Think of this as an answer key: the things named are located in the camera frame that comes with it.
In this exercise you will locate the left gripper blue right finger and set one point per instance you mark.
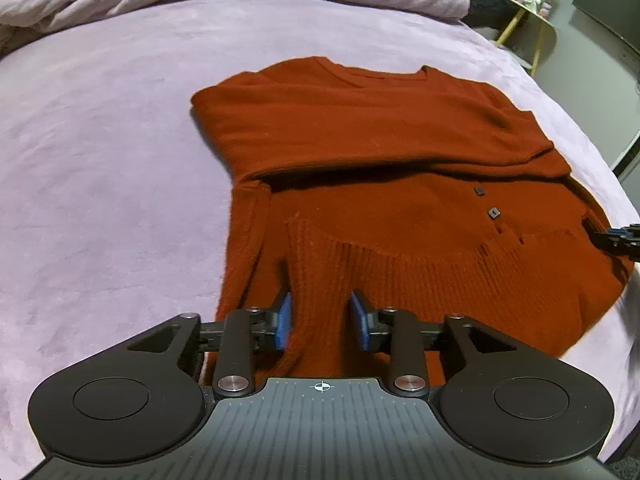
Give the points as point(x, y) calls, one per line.
point(401, 336)

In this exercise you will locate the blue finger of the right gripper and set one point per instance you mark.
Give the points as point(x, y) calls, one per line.
point(620, 242)

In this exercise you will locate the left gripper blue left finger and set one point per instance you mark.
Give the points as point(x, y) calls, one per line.
point(244, 333)

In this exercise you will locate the red knit cardigan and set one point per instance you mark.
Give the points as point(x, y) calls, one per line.
point(427, 192)

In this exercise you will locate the black clothes pile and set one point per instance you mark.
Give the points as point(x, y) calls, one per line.
point(494, 14)

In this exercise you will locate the purple bed sheet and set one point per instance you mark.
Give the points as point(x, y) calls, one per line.
point(114, 212)

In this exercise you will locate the yellow legged side table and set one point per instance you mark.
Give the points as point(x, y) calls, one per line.
point(545, 37)

